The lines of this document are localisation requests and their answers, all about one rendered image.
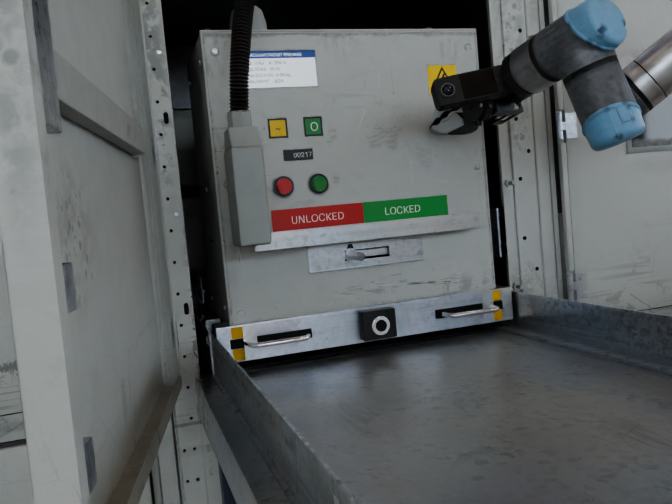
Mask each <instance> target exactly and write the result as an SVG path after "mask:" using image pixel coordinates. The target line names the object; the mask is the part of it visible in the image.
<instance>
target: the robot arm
mask: <svg viewBox="0 0 672 504"><path fill-rule="evenodd" d="M625 25H626V21H625V18H624V16H623V14H622V12H621V11H620V9H619V8H618V7H617V5H616V4H615V3H614V2H612V1H611V0H586V1H584V2H582V3H581V4H579V5H578V6H576V7H574V8H572V9H569V10H567V11H566V12H565V13H564V15H562V16H561V17H560V18H558V19H557V20H555V21H554V22H552V23H551V24H550V25H548V26H547V27H545V28H544V29H542V30H541V31H540V32H538V33H537V34H535V35H530V36H529V39H528V40H527V41H526V42H524V43H523V44H521V45H520V46H518V47H517V48H515V49H514V50H513V51H512V52H511V53H510V54H509V55H507V56H506V57H505V58H504V59H503V61H502V64H501V65H497V66H492V67H488V68H483V69H479V70H474V71H469V72H465V73H460V74H456V75H451V76H446V77H442V78H437V79H435V80H434V81H433V83H432V87H431V93H432V97H433V101H434V105H435V110H434V113H433V116H432V119H431V121H430V124H429V129H430V132H432V133H434V134H437V135H466V134H470V133H473V132H475V131H476V130H477V129H478V127H479V126H482V122H481V121H485V120H491V119H494V118H496V117H500V118H499V119H497V120H495V121H494V122H492V123H491V124H492V125H501V124H503V123H505V122H506V121H508V120H510V119H512V118H513V117H515V116H517V115H519V114H520V113H522V112H524V110H523V107H522V103H521V102H522V101H523V100H525V99H526V98H528V97H530V96H532V95H533V94H535V93H540V92H542V91H544V90H545V89H547V88H549V87H550V86H552V85H554V84H555V83H557V82H559V81H560V80H561V79H562V80H563V83H564V86H565V88H566V91H567V93H568V96H569V98H570V100H571V103H572V105H573V108H574V110H575V112H576V115H577V117H578V120H579V122H580V124H581V127H582V133H583V135H584V136H585V137H586V138H587V140H588V142H589V144H590V147H591V148H592V149H593V150H594V151H602V150H606V149H609V148H611V147H614V146H616V145H619V144H621V143H624V142H626V141H628V140H631V139H633V138H635V137H637V136H639V135H641V134H642V133H643V132H644V130H645V123H644V120H643V118H642V117H643V116H644V115H646V114H647V113H648V112H649V111H651V110H652V109H653V108H654V107H655V106H656V105H658V104H659V103H660V102H661V101H663V100H664V99H665V98H667V97H668V96H669V95H670V94H672V29H670V30H669V31H668V32H667V33H666V34H664V35H663V36H662V37H661V38H660V39H658V40H657V41H656V42H655V43H654V44H652V45H651V46H650V47H649V48H648V49H646V50H645V51H644V52H643V53H642V54H640V55H639V56H638V57H637V58H636V59H635V60H633V61H632V62H631V63H630V64H629V65H627V66H626V67H625V68H624V69H623V70H622V68H621V65H620V63H619V60H618V58H617V54H616V52H615V49H616V48H617V47H618V46H619V45H620V44H621V43H622V42H623V41H624V40H625V38H626V35H627V29H626V28H625ZM515 104H516V106H518V107H519V108H518V109H514V108H515ZM460 111H463V112H460ZM451 113H453V114H452V115H450V117H449V119H448V120H446V121H441V120H442V119H443V118H446V117H447V116H448V115H449V114H451ZM508 115H512V116H510V117H508V118H507V119H505V120H502V119H503V118H505V117H507V116H508ZM440 121H441V122H440Z"/></svg>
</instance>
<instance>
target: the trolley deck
mask: <svg viewBox="0 0 672 504"><path fill-rule="evenodd" d="M246 373H247V374H248V375H249V376H250V377H251V378H252V380H253V381H254V382H255V383H256V384H257V385H258V386H259V387H260V389H261V390H262V391H263V392H264V393H265V394H266V395H267V397H268V398H269V399H270V400H271V401H272V402H273V403H274V405H275V406H276V407H277V408H278V409H279V410H280V411H281V413H282V414H283V415H284V416H285V417H286V418H287V419H288V420H289V422H290V423H291V424H292V425H293V426H294V427H295V428H296V430H297V431H298V432H299V433H300V434H301V435H302V436H303V438H304V439H305V440H306V441H307V442H308V443H309V444H310V446H311V447H312V448H313V449H314V450H315V451H316V452H317V453H318V455H319V456H320V457H321V458H322V459H323V460H324V461H325V463H326V464H327V465H328V466H329V467H330V468H331V469H332V471H333V472H334V473H335V474H336V475H337V476H338V477H339V479H340V480H341V481H342V482H343V483H344V484H345V485H346V486H347V488H348V489H349V490H350V491H351V492H352V493H353V494H354V496H355V504H672V377H670V376H667V375H663V374H659V373H655V372H652V371H648V370H644V369H641V368H637V367H633V366H629V365H626V364H622V363H618V362H615V361H611V360H607V359H603V358H600V357H596V356H592V355H588V354H585V353H581V352H577V351H574V350H570V349H566V348H562V347H559V346H555V345H551V344H548V343H544V342H540V341H536V340H533V339H529V338H525V337H522V336H518V335H514V334H510V333H507V332H503V331H493V332H487V333H481V334H475V335H469V336H463V337H456V338H450V339H444V340H438V341H432V342H426V343H420V344H413V345H407V346H401V347H395V348H389V349H383V350H377V351H370V352H364V353H358V354H352V355H346V356H340V357H334V358H327V359H321V360H315V361H309V362H303V363H297V364H291V365H284V366H278V367H272V368H266V369H260V370H254V371H247V372H246ZM195 386H196V396H197V405H198V414H199V417H200V419H201V421H202V424H203V426H204V428H205V431H206V433H207V435H208V438H209V440H210V443H211V445H212V447H213V450H214V452H215V454H216V457H217V459H218V461H219V464H220V466H221V468H222V471H223V473H224V476H225V478H226V480H227V483H228V485H229V487H230V490H231V492H232V494H233V497H234V499H235V501H236V504H290V502H289V500H288V499H287V497H286V496H285V494H284V492H283V491H282V489H281V488H280V486H279V484H278V483H277V481H276V479H275V478H274V476H273V475H272V473H271V471H270V470H269V468H268V467H267V465H266V463H265V462H264V460H263V459H262V457H261V455H260V454H259V452H258V450H257V449H256V447H255V446H254V444H253V442H252V441H251V439H250V438H249V436H248V434H247V433H246V431H245V430H244V428H243V426H242V425H241V423H240V421H239V420H238V418H237V417H236V415H235V413H234V412H233V410H232V409H231V407H230V405H229V404H228V402H227V401H226V399H225V397H224V396H223V394H222V392H221V391H220V389H219V388H218V386H217V384H216V383H215V381H214V380H213V378H212V377H211V378H204V379H198V380H197V378H196V377H195Z"/></svg>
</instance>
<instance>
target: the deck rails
mask: <svg viewBox="0 0 672 504"><path fill-rule="evenodd" d="M511 294H512V307H513V324H514V326H511V327H504V328H499V331H503V332H507V333H510V334H514V335H518V336H522V337H525V338H529V339H533V340H536V341H540V342H544V343H548V344H551V345H555V346H559V347H562V348H566V349H570V350H574V351H577V352H581V353H585V354H588V355H592V356H596V357H600V358H603V359H607V360H611V361H615V362H618V363H622V364H626V365H629V366H633V367H637V368H641V369H644V370H648V371H652V372H655V373H659V374H663V375H667V376H670V377H672V316H666V315H660V314H654V313H647V312H641V311H635V310H629V309H622V308H616V307H610V306H604V305H597V304H591V303H585V302H578V301H572V300H566V299H560V298H553V297H547V296H541V295H534V294H528V293H522V292H516V291H511ZM211 343H212V353H213V362H214V372H215V374H214V375H212V378H213V380H214V381H215V383H216V384H217V386H218V388H219V389H220V391H221V392H222V394H223V396H224V397H225V399H226V401H227V402H228V404H229V405H230V407H231V409H232V410H233V412H234V413H235V415H236V417H237V418H238V420H239V421H240V423H241V425H242V426H243V428H244V430H245V431H246V433H247V434H248V436H249V438H250V439H251V441H252V442H253V444H254V446H255V447H256V449H257V450H258V452H259V454H260V455H261V457H262V459H263V460H264V462H265V463H266V465H267V467H268V468H269V470H270V471H271V473H272V475H273V476H274V478H275V479H276V481H277V483H278V484H279V486H280V488H281V489H282V491H283V492H284V494H285V496H286V497H287V499H288V500H289V502H290V504H355V496H354V494H353V493H352V492H351V491H350V490H349V489H348V488H347V486H346V485H345V484H344V483H343V482H342V481H341V480H340V479H339V477H338V476H337V475H336V474H335V473H334V472H333V471H332V469H331V468H330V467H329V466H328V465H327V464H326V463H325V461H324V460H323V459H322V458H321V457H320V456H319V455H318V453H317V452H316V451H315V450H314V449H313V448H312V447H311V446H310V444H309V443H308V442H307V441H306V440H305V439H304V438H303V436H302V435H301V434H300V433H299V432H298V431H297V430H296V428H295V427H294V426H293V425H292V424H291V423H290V422H289V420H288V419H287V418H286V417H285V416H284V415H283V414H282V413H281V411H280V410H279V409H278V408H277V407H276V406H275V405H274V403H273V402H272V401H271V400H270V399H269V398H268V397H267V395H266V394H265V393H264V392H263V391H262V390H261V389H260V387H259V386H258V385H257V384H256V383H255V382H254V381H253V380H252V378H251V377H250V376H249V375H248V374H247V373H246V372H245V370H244V369H243V368H242V367H241V366H240V365H239V364H238V362H237V361H236V360H235V359H234V358H233V357H232V356H231V354H230V353H229V352H228V351H227V350H226V349H225V348H224V347H223V345H222V344H221V343H220V342H219V341H218V340H217V339H216V337H215V336H214V335H213V334H211Z"/></svg>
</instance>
